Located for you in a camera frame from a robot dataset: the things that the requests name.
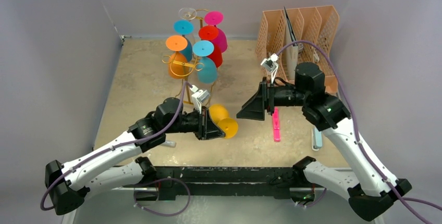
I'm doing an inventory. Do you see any yellow wine glass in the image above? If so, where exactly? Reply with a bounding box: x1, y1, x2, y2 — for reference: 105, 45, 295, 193
209, 104, 239, 139

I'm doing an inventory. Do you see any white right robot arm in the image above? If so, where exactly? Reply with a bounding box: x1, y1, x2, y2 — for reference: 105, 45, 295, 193
236, 62, 412, 221

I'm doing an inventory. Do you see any white folder in organizer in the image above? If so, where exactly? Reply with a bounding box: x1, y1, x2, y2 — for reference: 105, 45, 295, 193
283, 6, 299, 81

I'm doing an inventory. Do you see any clear wine glass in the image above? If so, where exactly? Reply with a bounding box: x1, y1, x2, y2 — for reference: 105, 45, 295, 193
178, 7, 197, 21

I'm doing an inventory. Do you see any orange wine glass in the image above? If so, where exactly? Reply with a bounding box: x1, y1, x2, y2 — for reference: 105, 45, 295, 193
165, 35, 188, 79

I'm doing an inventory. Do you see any gold wire glass rack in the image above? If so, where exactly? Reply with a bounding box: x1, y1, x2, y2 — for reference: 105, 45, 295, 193
162, 9, 219, 106

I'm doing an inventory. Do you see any teal rear wine glass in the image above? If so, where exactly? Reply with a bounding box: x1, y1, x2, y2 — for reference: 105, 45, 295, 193
173, 19, 194, 62

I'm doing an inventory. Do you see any peach plastic file organizer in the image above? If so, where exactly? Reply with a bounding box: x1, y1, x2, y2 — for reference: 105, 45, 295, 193
255, 5, 339, 94

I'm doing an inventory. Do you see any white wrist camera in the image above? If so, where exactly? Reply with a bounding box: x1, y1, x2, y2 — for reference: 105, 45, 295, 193
189, 85, 211, 114
260, 53, 279, 83

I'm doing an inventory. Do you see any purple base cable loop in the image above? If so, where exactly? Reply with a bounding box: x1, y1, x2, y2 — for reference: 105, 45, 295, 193
132, 177, 192, 217

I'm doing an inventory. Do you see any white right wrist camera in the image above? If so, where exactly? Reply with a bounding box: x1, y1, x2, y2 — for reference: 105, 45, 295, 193
260, 53, 279, 83

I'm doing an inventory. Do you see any light blue wine glass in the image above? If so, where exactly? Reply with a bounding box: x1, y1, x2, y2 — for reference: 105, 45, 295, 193
192, 40, 217, 84

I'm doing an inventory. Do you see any red wine glass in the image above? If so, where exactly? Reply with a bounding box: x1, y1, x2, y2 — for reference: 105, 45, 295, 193
199, 26, 223, 68

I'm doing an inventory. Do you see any pink highlighter marker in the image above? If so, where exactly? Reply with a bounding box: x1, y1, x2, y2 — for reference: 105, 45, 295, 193
272, 107, 280, 142

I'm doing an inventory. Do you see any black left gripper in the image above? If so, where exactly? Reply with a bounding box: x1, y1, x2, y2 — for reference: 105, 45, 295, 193
165, 106, 225, 140

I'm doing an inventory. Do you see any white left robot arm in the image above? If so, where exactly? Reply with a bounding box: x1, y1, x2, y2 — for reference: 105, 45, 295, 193
40, 97, 226, 216

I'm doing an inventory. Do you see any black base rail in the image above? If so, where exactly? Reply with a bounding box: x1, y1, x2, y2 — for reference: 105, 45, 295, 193
137, 166, 312, 201

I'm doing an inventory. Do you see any magenta wine glass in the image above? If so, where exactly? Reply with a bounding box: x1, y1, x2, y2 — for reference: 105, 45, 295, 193
204, 11, 228, 53

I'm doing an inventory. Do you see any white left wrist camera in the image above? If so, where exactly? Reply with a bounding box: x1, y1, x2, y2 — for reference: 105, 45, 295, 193
189, 85, 211, 114

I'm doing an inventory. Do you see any light blue white eraser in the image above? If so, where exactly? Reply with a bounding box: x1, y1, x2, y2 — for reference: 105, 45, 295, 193
311, 127, 323, 151

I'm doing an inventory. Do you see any orange grey marker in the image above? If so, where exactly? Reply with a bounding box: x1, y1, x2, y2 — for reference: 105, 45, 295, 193
163, 140, 176, 147

